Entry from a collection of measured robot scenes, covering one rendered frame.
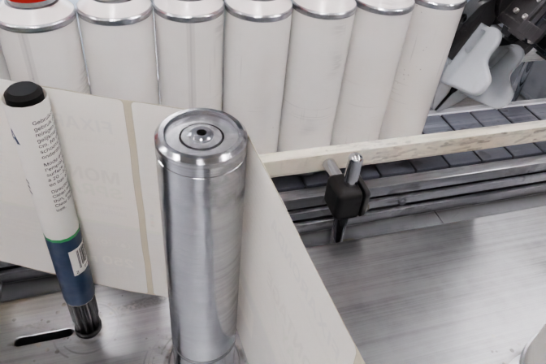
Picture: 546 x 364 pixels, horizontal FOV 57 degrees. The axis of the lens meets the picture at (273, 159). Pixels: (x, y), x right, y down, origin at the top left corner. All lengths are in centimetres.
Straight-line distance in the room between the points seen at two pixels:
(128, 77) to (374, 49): 19
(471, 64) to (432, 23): 7
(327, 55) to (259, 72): 5
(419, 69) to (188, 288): 30
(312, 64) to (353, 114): 7
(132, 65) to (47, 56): 6
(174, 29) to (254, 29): 6
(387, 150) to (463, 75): 10
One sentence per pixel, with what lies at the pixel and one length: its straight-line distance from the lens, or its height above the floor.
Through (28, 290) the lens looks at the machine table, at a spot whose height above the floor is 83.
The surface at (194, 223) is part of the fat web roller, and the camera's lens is 22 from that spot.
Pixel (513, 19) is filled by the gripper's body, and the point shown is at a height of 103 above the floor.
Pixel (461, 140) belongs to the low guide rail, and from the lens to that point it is 52.
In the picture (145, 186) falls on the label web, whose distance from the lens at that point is 26.
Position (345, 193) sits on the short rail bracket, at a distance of 41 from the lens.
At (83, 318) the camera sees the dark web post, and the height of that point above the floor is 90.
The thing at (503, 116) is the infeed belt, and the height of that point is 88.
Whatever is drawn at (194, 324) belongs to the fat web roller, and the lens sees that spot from 28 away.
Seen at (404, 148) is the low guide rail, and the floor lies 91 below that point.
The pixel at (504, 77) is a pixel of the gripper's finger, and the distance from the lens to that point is 52.
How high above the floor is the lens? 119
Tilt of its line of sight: 40 degrees down
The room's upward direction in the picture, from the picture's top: 6 degrees clockwise
